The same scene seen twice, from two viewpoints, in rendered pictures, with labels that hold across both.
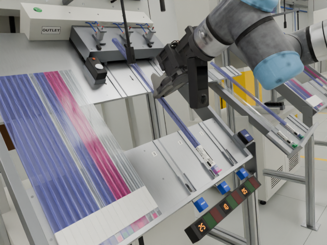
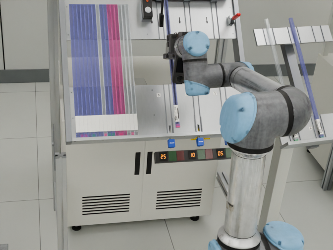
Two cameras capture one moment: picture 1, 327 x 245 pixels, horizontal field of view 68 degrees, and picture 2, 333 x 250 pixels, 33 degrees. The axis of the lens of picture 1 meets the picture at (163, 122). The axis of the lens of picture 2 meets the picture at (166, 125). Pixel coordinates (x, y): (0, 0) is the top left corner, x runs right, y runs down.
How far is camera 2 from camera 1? 1.49 m
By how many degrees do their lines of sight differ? 31
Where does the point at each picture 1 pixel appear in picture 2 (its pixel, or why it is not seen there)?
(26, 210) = (66, 98)
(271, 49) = (188, 77)
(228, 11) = (181, 45)
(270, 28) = (192, 66)
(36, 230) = (67, 110)
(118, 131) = (242, 17)
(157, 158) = (158, 99)
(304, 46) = (228, 78)
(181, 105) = not seen: outside the picture
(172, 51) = (171, 40)
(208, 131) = (224, 93)
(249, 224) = not seen: hidden behind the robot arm
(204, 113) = not seen: hidden behind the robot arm
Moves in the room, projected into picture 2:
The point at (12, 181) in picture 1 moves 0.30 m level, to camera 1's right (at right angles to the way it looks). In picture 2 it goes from (64, 80) to (135, 104)
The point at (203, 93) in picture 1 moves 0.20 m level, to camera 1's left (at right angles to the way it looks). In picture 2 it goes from (180, 74) to (130, 59)
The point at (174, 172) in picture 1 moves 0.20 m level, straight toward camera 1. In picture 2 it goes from (165, 114) to (136, 137)
